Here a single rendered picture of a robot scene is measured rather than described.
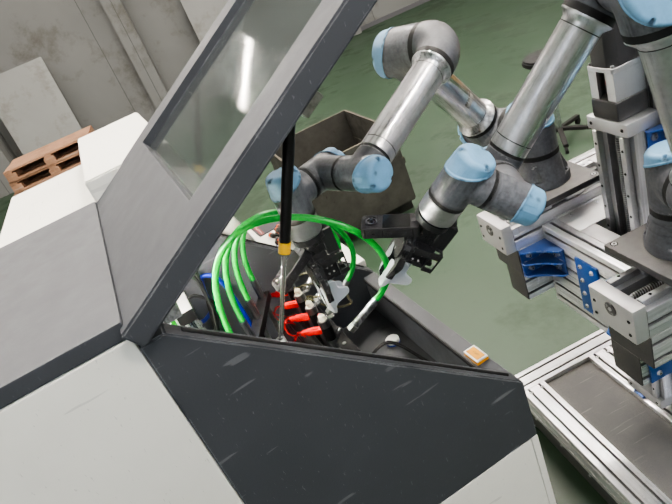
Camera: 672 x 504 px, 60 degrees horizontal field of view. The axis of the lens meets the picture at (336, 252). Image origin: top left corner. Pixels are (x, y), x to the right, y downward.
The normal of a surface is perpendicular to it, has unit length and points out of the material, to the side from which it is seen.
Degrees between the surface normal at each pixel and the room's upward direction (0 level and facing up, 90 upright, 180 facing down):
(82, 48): 90
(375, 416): 90
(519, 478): 90
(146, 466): 90
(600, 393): 0
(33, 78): 82
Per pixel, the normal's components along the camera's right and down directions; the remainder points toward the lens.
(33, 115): 0.24, 0.25
